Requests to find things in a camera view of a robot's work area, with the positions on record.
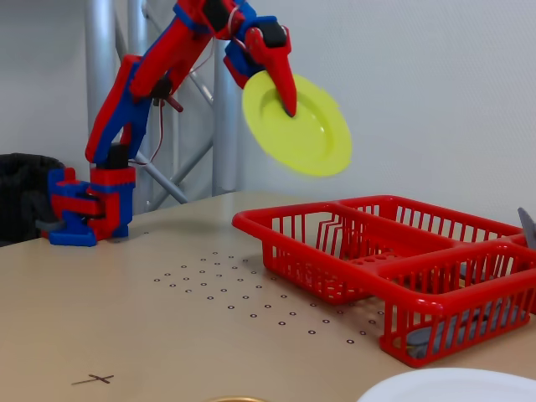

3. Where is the red white servo cable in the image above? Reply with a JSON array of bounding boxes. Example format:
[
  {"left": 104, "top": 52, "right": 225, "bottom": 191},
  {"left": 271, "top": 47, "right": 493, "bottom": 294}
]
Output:
[
  {"left": 127, "top": 98, "right": 168, "bottom": 167},
  {"left": 228, "top": 3, "right": 248, "bottom": 45}
]

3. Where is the lime green plastic plate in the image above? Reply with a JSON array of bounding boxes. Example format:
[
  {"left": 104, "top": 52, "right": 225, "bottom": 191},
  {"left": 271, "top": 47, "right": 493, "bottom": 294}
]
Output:
[{"left": 241, "top": 69, "right": 353, "bottom": 179}]

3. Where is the black bin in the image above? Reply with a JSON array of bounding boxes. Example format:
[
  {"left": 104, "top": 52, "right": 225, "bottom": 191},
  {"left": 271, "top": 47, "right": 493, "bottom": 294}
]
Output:
[{"left": 0, "top": 153, "right": 68, "bottom": 248}]

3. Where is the grey plastic knife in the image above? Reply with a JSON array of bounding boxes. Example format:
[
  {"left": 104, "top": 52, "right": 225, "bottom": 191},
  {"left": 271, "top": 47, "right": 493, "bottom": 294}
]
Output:
[{"left": 517, "top": 207, "right": 536, "bottom": 252}]

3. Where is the grey plastic utensil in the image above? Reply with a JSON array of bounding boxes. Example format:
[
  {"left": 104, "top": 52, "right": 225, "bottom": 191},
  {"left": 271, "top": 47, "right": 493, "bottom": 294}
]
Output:
[{"left": 406, "top": 299, "right": 527, "bottom": 358}]

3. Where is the blue gripper black motor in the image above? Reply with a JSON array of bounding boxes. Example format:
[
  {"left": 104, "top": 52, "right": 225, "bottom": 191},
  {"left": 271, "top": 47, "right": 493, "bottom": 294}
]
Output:
[{"left": 223, "top": 15, "right": 299, "bottom": 117}]

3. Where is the red plastic dish rack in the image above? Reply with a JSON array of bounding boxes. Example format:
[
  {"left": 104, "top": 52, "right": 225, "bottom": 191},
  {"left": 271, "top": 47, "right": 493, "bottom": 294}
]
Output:
[{"left": 231, "top": 194, "right": 536, "bottom": 369}]

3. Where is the white plate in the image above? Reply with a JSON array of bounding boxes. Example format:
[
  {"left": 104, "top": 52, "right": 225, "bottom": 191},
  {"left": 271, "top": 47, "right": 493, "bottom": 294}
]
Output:
[{"left": 355, "top": 368, "right": 536, "bottom": 402}]

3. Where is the silver metal truss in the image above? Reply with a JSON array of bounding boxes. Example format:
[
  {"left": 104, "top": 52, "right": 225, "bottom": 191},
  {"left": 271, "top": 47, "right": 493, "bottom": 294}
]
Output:
[{"left": 85, "top": 0, "right": 252, "bottom": 210}]

